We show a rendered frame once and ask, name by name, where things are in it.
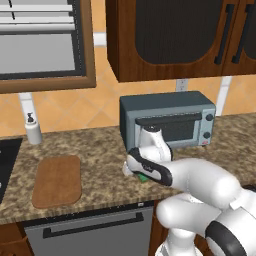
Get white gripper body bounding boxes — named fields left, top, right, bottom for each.
left=121, top=160, right=135, bottom=178

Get green sponge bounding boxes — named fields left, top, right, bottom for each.
left=137, top=172, right=150, bottom=183

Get brown wooden cutting board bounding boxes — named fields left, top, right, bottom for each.
left=31, top=154, right=83, bottom=210

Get toaster oven glass door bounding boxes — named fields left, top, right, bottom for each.
left=133, top=112, right=205, bottom=149

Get wooden base cupboard front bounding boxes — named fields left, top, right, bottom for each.
left=147, top=209, right=172, bottom=256
left=0, top=222, right=35, bottom=256

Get grey-blue toaster oven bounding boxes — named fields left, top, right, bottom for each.
left=119, top=90, right=217, bottom=152

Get grey dishwasher front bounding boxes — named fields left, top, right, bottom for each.
left=23, top=200, right=155, bottom=256

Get white soap dispenser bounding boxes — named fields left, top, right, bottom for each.
left=25, top=112, right=44, bottom=145

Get dark sink basin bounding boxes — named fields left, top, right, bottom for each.
left=0, top=137, right=24, bottom=205

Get wood-framed window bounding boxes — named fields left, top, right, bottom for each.
left=0, top=0, right=97, bottom=95

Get wooden cupboard door, dark glass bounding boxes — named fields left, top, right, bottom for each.
left=105, top=0, right=234, bottom=84
left=221, top=0, right=256, bottom=77

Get white window blinds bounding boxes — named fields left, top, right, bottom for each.
left=0, top=0, right=75, bottom=35

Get black dishwasher handle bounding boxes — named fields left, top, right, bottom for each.
left=42, top=211, right=145, bottom=239

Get black toaster oven door handle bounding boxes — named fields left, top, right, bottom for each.
left=134, top=112, right=204, bottom=127

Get white wall socket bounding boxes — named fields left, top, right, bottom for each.
left=175, top=78, right=189, bottom=93

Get black cupboard door handle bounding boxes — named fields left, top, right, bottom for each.
left=231, top=3, right=253, bottom=65
left=213, top=3, right=235, bottom=66

